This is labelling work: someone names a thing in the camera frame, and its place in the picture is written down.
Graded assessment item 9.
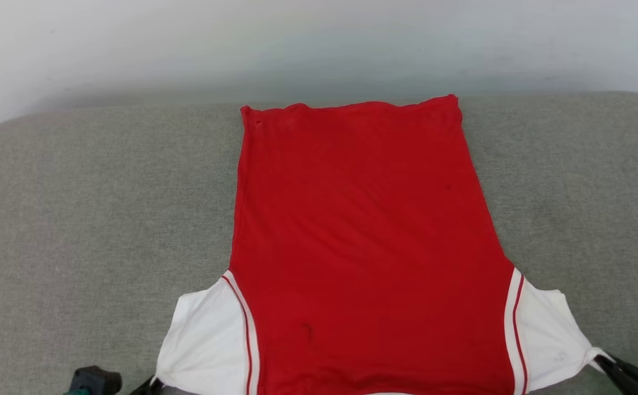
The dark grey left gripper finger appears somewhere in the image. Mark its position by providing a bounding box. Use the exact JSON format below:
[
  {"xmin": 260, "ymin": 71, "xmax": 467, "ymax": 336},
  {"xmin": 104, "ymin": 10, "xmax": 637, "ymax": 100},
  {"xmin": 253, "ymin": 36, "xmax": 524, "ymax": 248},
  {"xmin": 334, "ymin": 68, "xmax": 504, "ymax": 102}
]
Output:
[{"xmin": 129, "ymin": 376, "xmax": 161, "ymax": 395}]

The red and white shirt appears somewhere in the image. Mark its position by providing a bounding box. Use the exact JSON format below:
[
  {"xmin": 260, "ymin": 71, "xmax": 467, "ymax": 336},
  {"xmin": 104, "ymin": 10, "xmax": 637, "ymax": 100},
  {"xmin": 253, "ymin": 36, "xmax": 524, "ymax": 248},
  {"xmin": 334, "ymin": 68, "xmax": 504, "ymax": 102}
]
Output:
[{"xmin": 154, "ymin": 94, "xmax": 610, "ymax": 395}]

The grey fabric sofa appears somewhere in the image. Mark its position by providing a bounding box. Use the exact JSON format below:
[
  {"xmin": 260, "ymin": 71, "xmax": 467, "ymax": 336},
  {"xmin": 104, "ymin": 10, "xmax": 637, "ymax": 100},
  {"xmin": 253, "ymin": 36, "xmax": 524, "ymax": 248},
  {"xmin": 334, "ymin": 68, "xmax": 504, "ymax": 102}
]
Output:
[{"xmin": 0, "ymin": 91, "xmax": 638, "ymax": 395}]

